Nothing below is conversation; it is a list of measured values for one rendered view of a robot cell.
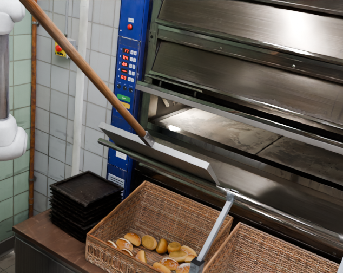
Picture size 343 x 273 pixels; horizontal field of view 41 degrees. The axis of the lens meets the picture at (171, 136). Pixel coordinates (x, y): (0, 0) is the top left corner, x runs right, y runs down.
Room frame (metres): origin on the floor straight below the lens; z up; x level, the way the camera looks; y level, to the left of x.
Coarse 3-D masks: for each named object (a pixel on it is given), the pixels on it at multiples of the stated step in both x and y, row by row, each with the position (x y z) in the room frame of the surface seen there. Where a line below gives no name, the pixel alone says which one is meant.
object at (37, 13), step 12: (24, 0) 1.16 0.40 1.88; (36, 12) 1.20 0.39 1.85; (48, 24) 1.23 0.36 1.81; (60, 36) 1.27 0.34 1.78; (72, 48) 1.32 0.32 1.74; (72, 60) 1.34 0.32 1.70; (84, 60) 1.37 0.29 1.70; (84, 72) 1.38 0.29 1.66; (96, 84) 1.43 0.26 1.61; (108, 96) 1.48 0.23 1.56; (120, 108) 1.54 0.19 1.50; (132, 120) 1.61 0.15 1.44; (144, 132) 1.69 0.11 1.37
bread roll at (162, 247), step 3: (162, 240) 2.03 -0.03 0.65; (165, 240) 2.04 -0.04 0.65; (159, 243) 2.03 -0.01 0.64; (162, 243) 2.01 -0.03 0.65; (165, 243) 2.02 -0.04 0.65; (159, 246) 1.99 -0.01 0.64; (162, 246) 1.99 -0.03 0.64; (165, 246) 2.00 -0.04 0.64; (156, 249) 2.00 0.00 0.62; (159, 249) 1.98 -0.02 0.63; (162, 249) 1.98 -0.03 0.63; (165, 249) 1.99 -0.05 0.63; (159, 252) 1.98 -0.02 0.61; (162, 252) 1.98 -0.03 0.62; (165, 252) 2.00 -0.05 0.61
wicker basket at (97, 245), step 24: (168, 192) 2.20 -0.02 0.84; (120, 216) 2.11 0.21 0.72; (168, 216) 2.16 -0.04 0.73; (192, 216) 2.11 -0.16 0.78; (216, 216) 2.06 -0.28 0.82; (96, 240) 1.86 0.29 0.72; (168, 240) 2.11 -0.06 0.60; (192, 240) 2.06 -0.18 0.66; (216, 240) 1.88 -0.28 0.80; (96, 264) 1.85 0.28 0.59; (120, 264) 1.79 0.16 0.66; (144, 264) 1.71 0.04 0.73
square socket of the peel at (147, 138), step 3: (147, 132) 1.70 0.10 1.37; (138, 135) 1.70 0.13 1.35; (147, 135) 1.70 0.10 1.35; (150, 135) 1.72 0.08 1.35; (141, 138) 1.70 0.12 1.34; (144, 138) 1.69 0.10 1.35; (147, 138) 1.70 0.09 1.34; (150, 138) 1.73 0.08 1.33; (153, 138) 1.74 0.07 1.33; (144, 141) 1.72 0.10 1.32; (147, 141) 1.71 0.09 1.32; (150, 141) 1.73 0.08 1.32; (153, 141) 1.75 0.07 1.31; (147, 144) 1.73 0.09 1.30; (150, 144) 1.73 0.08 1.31; (153, 144) 1.75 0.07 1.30
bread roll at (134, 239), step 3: (129, 234) 2.06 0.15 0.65; (132, 234) 2.05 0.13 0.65; (135, 234) 2.06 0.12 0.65; (126, 237) 2.04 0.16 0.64; (129, 237) 2.03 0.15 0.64; (132, 237) 2.03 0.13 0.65; (135, 237) 2.03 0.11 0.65; (138, 237) 2.04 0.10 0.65; (129, 240) 2.02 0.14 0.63; (132, 240) 2.02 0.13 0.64; (135, 240) 2.02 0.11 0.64; (138, 240) 2.03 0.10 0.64; (132, 243) 2.02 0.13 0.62; (135, 243) 2.01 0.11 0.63; (138, 243) 2.02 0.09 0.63
